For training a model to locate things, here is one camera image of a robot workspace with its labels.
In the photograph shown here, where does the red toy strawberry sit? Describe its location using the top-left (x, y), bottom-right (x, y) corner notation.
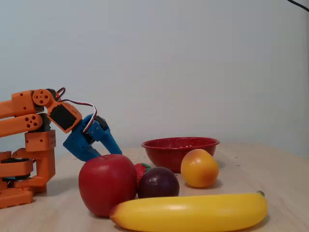
top-left (134, 163), bottom-right (152, 187)

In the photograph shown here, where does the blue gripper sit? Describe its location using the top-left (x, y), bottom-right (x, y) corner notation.
top-left (63, 114), bottom-right (123, 162)

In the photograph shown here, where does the red toy apple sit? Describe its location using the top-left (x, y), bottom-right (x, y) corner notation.
top-left (78, 154), bottom-right (138, 218)

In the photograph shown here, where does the red speckled enamel bowl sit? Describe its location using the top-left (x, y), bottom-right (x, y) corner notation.
top-left (141, 137), bottom-right (221, 174)

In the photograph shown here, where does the yellow toy banana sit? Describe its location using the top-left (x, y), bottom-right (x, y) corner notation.
top-left (110, 190), bottom-right (268, 232)

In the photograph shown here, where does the dark purple toy plum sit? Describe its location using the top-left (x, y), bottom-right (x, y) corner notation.
top-left (137, 166), bottom-right (181, 199)

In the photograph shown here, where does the thin black cable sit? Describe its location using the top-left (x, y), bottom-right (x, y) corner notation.
top-left (287, 0), bottom-right (309, 13)

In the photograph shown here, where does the orange yellow toy peach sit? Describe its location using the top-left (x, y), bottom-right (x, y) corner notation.
top-left (180, 148), bottom-right (220, 189)

